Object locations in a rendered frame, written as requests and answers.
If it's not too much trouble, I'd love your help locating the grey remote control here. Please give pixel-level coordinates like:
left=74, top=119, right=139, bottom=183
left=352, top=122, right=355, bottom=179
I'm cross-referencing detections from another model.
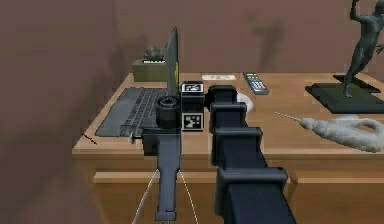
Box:
left=242, top=71, right=270, bottom=96

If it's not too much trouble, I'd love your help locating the gray laptop with yellow star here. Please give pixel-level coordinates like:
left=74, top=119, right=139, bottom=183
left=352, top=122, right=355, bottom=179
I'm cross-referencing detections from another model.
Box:
left=94, top=26, right=181, bottom=138

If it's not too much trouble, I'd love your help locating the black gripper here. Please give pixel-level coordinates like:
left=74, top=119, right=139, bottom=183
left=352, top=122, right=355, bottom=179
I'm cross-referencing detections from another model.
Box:
left=129, top=95, right=200, bottom=224

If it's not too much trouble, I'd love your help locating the grey plant in olive box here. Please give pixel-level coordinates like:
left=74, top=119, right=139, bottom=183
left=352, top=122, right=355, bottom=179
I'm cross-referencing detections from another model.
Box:
left=131, top=44, right=168, bottom=83

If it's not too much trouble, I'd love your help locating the white paper card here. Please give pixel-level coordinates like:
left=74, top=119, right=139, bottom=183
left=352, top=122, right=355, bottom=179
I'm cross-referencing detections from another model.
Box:
left=201, top=74, right=237, bottom=82

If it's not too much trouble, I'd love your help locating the brown wooden desk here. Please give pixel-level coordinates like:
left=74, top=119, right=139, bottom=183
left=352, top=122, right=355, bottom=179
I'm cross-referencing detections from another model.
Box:
left=71, top=71, right=384, bottom=224

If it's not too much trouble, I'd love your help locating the white round dish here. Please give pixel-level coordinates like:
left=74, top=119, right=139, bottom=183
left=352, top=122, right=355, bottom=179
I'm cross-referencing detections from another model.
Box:
left=236, top=92, right=255, bottom=113

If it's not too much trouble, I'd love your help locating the dark figure statue on base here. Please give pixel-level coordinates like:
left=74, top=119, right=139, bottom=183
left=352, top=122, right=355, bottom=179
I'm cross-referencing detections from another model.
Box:
left=304, top=0, right=384, bottom=115

